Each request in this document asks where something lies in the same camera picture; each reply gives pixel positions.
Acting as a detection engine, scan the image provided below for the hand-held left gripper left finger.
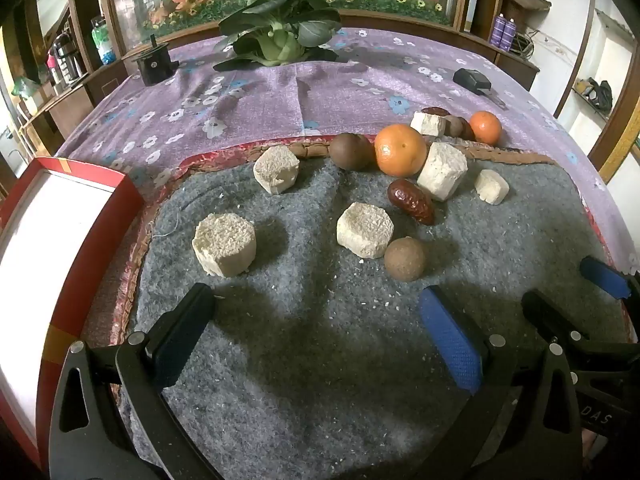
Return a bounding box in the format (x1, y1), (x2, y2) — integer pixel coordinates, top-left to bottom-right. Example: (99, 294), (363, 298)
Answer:
(48, 282), (221, 480)

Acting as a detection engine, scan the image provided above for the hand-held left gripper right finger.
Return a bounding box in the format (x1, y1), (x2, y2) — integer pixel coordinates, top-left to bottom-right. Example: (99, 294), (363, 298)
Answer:
(419, 285), (583, 480)

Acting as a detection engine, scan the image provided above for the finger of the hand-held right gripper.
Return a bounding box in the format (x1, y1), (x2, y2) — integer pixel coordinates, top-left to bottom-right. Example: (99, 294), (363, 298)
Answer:
(580, 255), (640, 302)
(521, 289), (640, 361)

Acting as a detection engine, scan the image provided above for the white puffed rice block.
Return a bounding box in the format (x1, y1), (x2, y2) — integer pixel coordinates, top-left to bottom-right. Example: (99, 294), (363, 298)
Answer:
(192, 212), (257, 278)
(253, 145), (301, 196)
(416, 142), (470, 202)
(410, 111), (447, 137)
(336, 202), (396, 260)
(474, 169), (511, 206)

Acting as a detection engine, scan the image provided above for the round brown fruit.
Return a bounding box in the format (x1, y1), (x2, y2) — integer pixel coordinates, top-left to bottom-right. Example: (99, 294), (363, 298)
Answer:
(328, 132), (376, 171)
(384, 236), (428, 282)
(444, 115), (476, 141)

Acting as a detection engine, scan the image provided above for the red-rimmed white tray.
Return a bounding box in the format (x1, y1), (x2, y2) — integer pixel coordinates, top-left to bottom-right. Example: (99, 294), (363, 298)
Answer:
(0, 156), (147, 471)

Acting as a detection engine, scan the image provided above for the grey felt mat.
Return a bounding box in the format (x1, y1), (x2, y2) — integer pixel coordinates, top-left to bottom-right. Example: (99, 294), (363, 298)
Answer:
(82, 132), (633, 480)

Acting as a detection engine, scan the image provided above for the dark bag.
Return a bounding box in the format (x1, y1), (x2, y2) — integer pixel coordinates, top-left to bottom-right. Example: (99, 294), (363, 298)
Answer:
(572, 77), (613, 111)

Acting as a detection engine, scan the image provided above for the small orange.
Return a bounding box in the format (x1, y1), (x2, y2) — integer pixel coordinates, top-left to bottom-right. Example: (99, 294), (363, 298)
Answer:
(468, 110), (503, 146)

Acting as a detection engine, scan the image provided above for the large orange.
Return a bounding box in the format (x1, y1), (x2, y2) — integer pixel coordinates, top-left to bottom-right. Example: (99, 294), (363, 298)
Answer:
(374, 124), (429, 178)

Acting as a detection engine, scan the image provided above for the purple floral tablecloth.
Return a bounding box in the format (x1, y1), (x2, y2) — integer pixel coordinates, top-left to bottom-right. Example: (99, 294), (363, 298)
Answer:
(52, 27), (640, 276)

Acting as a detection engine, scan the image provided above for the black key fob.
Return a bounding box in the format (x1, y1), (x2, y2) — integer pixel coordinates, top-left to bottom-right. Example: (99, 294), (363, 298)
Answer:
(452, 67), (508, 110)

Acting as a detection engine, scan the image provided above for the black metal block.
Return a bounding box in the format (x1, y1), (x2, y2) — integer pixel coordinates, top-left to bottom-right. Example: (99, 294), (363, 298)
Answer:
(131, 35), (180, 87)

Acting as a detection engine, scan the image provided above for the green plastic bag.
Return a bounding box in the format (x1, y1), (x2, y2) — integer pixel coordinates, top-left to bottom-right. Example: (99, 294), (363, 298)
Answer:
(12, 77), (41, 101)

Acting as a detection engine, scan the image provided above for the steel thermos jug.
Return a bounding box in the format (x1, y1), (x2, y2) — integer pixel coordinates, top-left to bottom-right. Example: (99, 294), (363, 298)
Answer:
(52, 32), (83, 83)

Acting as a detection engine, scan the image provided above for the green plastic bottle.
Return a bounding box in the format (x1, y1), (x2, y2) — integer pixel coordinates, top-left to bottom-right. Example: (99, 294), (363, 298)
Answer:
(90, 17), (118, 66)

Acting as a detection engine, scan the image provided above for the bok choy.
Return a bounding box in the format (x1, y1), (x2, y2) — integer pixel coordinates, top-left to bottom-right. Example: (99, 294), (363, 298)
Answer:
(212, 0), (343, 71)

